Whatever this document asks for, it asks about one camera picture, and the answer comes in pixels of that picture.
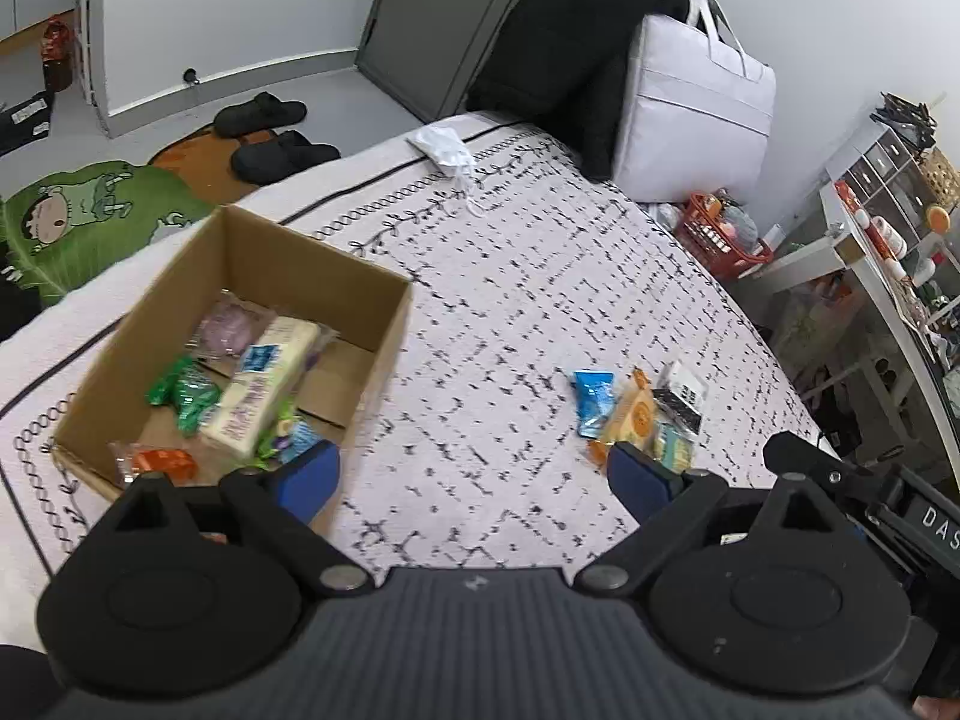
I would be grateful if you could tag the dark dried plant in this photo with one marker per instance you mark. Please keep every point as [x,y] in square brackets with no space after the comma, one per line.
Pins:
[904,118]

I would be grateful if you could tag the light purple laptop bag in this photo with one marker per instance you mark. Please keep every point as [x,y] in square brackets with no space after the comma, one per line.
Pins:
[690,105]

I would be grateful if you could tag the green cartoon floor mat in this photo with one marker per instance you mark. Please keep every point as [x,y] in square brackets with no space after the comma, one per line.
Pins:
[90,217]

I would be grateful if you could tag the orange round toy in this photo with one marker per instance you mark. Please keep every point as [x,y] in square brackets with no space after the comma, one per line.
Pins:
[940,217]

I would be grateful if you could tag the red plastic basket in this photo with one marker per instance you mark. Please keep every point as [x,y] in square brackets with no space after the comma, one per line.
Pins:
[712,244]

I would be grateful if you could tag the white desk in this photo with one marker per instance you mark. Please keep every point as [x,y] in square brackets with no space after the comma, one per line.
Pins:
[810,262]

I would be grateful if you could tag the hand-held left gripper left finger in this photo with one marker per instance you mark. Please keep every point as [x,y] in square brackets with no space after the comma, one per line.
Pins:
[311,476]

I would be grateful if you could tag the white face mask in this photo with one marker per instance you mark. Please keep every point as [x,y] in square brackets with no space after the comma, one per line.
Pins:
[442,146]

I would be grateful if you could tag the light green snack packet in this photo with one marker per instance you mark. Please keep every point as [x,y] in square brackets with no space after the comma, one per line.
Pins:
[671,450]

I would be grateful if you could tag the black doorstop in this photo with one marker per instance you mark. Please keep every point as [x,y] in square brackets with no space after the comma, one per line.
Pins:
[192,77]

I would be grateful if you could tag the red orange snack packet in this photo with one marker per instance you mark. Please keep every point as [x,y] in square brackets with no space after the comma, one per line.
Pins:
[161,461]

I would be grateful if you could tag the wicker basket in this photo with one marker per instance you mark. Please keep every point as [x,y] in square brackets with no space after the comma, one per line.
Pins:
[943,176]

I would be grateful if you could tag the small orange snack packet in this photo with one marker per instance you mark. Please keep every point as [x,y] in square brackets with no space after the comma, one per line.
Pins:
[596,451]

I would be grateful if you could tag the grey door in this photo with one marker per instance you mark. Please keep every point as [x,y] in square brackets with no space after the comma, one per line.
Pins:
[435,15]

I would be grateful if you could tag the orange yellow snack packet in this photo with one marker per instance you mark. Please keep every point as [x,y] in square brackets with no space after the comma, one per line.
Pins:
[634,416]

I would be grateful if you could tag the blue green snack packet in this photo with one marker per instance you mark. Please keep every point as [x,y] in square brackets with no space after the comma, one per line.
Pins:
[300,439]

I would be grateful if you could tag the black white snack packet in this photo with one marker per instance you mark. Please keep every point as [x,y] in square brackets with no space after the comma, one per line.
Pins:
[682,397]

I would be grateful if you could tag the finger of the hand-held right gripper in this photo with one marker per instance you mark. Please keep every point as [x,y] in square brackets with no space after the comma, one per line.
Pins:
[810,461]

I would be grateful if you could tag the orange floor mat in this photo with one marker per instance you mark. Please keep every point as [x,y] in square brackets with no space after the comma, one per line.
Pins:
[184,156]

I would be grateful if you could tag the black jacket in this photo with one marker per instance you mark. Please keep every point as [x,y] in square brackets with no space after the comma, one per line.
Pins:
[555,37]

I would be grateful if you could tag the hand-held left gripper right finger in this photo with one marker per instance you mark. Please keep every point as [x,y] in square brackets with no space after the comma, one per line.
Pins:
[637,480]

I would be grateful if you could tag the brown cardboard box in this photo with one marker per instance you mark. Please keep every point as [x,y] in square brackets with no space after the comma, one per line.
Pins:
[247,255]

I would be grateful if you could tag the pink translucent snack bag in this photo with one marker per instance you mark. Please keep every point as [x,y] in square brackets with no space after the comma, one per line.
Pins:
[229,330]

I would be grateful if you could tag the white black-patterned bed blanket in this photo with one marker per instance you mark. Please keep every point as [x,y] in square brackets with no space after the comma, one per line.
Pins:
[510,277]

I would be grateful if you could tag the large cream snack packet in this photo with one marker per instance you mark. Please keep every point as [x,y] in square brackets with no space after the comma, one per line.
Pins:
[255,397]

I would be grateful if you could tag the grey drawer organizer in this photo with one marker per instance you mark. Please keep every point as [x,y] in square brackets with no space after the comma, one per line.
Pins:
[881,165]

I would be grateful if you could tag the black slipper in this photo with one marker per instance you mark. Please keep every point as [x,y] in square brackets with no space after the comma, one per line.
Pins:
[281,157]
[259,114]

